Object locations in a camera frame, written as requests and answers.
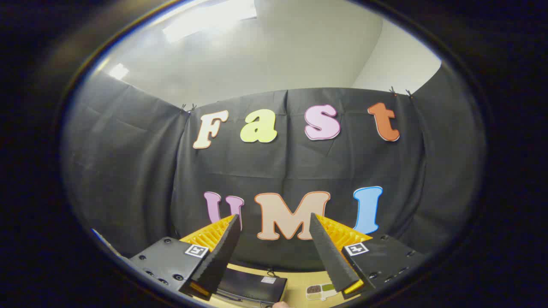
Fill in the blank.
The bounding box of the small ceiling light panel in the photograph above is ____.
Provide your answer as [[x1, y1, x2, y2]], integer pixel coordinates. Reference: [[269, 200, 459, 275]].
[[109, 63, 130, 81]]

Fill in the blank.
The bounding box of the black backdrop cloth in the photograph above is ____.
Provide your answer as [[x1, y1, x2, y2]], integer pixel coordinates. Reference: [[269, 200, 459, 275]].
[[62, 60, 486, 274]]

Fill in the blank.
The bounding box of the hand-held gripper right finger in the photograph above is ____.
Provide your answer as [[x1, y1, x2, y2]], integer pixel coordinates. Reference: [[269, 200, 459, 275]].
[[308, 213, 424, 300]]

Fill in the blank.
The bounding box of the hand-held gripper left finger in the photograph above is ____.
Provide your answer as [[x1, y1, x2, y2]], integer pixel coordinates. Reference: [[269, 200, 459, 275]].
[[128, 214, 241, 301]]

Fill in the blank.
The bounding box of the black toaster oven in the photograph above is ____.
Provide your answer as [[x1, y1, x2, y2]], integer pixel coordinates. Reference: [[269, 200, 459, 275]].
[[214, 266, 288, 306]]

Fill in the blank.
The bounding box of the long ceiling light panel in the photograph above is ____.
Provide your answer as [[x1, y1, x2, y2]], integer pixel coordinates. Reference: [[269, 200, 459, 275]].
[[162, 0, 258, 44]]

